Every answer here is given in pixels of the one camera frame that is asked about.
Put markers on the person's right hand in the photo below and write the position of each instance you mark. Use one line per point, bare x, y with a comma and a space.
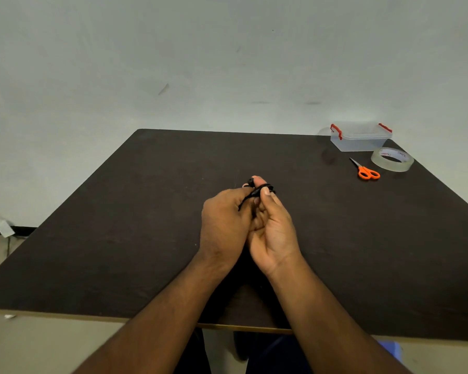
275, 237

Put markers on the person's left hand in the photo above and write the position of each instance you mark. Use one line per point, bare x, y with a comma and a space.
224, 225

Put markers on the clear plastic box red latches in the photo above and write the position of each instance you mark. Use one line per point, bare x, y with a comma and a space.
360, 143

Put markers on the clear tape roll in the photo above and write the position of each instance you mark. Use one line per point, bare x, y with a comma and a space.
392, 165

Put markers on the person's right forearm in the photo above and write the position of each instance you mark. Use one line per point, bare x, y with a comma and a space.
327, 319

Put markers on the person's left forearm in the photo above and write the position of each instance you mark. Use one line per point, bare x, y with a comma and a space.
160, 319

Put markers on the dark blue trousers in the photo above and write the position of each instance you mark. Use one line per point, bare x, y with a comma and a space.
281, 354

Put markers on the blue plastic bin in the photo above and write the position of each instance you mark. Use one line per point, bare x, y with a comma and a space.
390, 350

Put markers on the black skirting board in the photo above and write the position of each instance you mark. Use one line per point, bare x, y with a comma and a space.
23, 230

